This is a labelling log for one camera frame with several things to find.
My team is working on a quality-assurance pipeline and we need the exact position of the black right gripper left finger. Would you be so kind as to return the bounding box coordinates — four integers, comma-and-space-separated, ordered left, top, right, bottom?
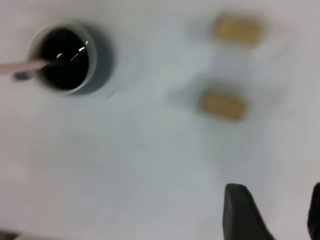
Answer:
222, 183, 279, 240

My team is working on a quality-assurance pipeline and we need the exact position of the black coffee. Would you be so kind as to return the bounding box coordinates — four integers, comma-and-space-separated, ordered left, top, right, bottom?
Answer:
39, 27, 90, 91

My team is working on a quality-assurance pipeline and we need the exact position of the grey ceramic cup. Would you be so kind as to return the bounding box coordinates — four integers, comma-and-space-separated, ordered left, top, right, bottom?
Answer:
13, 18, 117, 98

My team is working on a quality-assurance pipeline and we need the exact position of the pink handled spoon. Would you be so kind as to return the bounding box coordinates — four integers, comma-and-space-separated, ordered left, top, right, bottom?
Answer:
0, 59, 50, 76

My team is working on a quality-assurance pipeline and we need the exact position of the plain wooden block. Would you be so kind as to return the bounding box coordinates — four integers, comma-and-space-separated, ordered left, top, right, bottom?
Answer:
214, 14, 266, 48

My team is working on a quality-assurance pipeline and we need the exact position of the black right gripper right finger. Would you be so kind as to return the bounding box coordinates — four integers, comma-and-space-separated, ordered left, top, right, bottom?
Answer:
306, 181, 320, 240

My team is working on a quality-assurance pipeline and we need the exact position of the arched wooden block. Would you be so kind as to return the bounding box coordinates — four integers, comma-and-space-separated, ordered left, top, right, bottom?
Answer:
199, 88, 248, 123

